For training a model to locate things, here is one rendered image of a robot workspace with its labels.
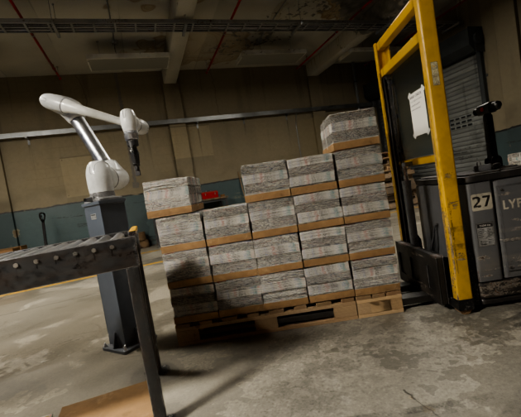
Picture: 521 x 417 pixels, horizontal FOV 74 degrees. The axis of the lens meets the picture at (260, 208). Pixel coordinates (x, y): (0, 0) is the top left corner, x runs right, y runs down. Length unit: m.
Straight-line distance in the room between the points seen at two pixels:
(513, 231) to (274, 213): 1.39
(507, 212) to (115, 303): 2.46
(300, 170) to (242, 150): 7.18
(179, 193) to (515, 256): 2.02
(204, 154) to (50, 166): 3.50
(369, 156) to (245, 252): 0.97
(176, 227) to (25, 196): 7.14
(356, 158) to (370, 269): 0.70
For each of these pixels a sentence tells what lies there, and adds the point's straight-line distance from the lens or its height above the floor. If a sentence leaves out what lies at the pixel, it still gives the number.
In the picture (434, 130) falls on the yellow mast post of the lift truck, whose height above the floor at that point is 1.07.
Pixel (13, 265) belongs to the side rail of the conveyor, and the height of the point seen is 0.78.
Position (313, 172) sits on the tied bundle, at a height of 0.96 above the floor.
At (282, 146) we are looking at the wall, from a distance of 9.69.
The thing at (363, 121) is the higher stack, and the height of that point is 1.22.
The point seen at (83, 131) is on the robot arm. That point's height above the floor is 1.52.
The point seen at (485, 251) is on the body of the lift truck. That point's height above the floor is 0.34.
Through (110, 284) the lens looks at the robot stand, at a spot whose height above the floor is 0.45.
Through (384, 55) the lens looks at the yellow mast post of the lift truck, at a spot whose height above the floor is 1.76.
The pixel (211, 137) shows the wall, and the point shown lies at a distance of 9.16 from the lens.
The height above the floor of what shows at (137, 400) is 0.00.
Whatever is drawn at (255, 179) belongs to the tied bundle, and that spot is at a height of 0.97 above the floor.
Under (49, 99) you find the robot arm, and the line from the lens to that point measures 2.80.
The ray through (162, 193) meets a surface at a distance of 2.22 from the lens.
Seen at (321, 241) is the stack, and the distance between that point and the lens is 2.20.
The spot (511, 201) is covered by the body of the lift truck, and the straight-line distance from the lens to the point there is 2.44.
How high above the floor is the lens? 0.90
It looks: 3 degrees down
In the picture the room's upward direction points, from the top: 9 degrees counter-clockwise
